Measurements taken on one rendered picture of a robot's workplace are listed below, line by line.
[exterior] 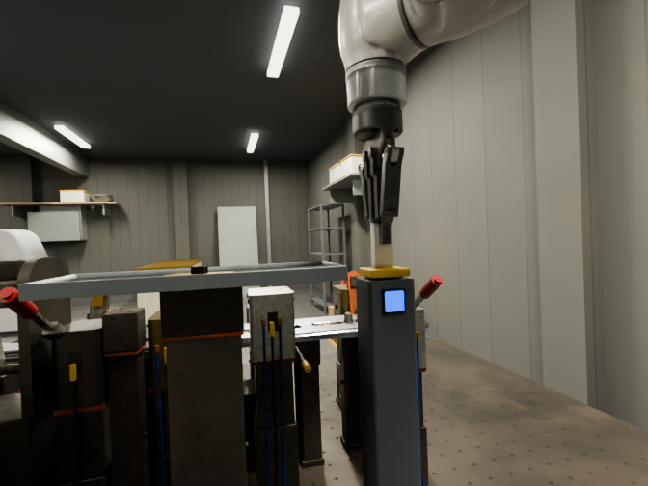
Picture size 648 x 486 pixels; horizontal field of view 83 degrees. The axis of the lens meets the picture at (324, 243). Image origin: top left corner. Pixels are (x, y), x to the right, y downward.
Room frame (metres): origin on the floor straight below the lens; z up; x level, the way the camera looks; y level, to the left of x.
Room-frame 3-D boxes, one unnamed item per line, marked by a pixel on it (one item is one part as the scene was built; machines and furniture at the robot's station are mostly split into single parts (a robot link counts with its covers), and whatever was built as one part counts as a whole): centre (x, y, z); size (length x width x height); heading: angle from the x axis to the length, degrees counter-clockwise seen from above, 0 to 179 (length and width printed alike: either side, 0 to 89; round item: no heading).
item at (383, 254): (0.55, -0.09, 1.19); 0.03 x 0.01 x 0.07; 103
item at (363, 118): (0.56, -0.09, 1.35); 0.08 x 0.07 x 0.09; 13
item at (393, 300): (0.52, -0.10, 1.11); 0.03 x 0.01 x 0.03; 103
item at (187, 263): (6.94, 2.84, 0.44); 2.60 x 0.82 x 0.88; 15
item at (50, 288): (0.50, 0.16, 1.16); 0.37 x 0.14 x 0.02; 103
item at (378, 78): (0.56, -0.09, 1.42); 0.09 x 0.09 x 0.06
